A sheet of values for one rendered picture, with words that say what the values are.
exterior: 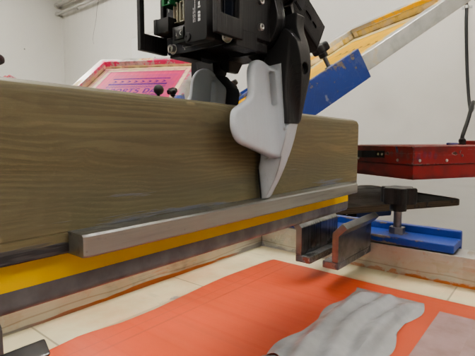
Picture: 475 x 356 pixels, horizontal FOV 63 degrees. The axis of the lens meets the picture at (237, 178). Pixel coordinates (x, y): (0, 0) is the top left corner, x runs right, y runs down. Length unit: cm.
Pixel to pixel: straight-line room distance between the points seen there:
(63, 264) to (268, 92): 16
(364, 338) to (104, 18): 414
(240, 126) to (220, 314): 21
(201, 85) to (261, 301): 23
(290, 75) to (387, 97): 211
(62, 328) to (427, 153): 98
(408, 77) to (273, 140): 210
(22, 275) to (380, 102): 227
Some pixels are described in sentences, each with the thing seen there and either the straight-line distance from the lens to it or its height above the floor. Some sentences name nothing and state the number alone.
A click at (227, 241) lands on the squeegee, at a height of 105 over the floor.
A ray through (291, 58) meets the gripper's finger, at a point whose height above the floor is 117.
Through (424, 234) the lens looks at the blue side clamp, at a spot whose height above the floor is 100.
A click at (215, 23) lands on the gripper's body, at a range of 23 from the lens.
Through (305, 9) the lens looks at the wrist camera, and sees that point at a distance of 34.
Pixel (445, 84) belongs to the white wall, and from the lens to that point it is 230.
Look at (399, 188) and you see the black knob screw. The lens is 52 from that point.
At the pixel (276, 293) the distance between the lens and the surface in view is 44.
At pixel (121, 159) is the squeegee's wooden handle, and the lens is 20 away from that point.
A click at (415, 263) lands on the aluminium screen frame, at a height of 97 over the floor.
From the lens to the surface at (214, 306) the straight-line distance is 41.
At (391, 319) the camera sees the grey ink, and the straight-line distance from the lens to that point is 39.
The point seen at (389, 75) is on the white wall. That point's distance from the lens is 238.
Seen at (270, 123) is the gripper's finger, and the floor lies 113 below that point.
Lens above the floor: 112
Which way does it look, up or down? 5 degrees down
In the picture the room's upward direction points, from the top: straight up
